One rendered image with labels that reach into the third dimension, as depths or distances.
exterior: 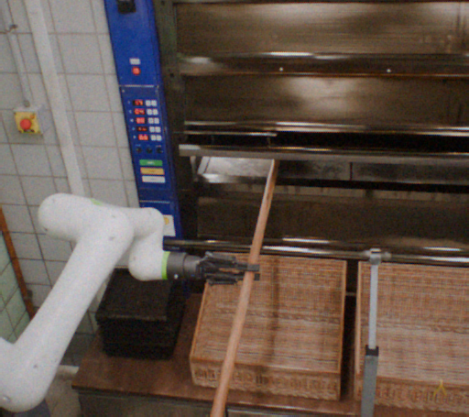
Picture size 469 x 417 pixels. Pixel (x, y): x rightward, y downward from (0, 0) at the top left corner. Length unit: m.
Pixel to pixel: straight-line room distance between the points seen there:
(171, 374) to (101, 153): 0.90
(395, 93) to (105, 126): 1.08
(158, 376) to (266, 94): 1.16
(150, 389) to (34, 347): 1.06
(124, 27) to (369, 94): 0.87
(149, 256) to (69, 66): 0.79
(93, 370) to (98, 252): 1.13
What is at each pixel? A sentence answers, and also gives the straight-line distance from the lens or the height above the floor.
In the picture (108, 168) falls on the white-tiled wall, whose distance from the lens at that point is 2.58.
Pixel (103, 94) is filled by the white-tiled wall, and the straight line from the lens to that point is 2.42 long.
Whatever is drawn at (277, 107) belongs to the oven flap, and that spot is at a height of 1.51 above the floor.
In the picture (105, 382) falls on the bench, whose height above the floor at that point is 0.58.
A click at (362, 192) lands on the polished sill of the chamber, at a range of 2.43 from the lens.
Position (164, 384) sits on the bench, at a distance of 2.55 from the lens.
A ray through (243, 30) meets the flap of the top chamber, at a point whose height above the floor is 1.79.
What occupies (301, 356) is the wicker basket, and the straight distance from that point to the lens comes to 2.59.
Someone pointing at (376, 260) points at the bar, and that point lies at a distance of 2.13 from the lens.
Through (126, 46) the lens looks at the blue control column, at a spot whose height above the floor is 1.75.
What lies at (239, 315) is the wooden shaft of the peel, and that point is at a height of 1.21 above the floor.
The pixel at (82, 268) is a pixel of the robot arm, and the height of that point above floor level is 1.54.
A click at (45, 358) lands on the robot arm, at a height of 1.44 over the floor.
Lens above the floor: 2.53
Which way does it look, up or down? 33 degrees down
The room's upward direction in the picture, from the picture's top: 4 degrees counter-clockwise
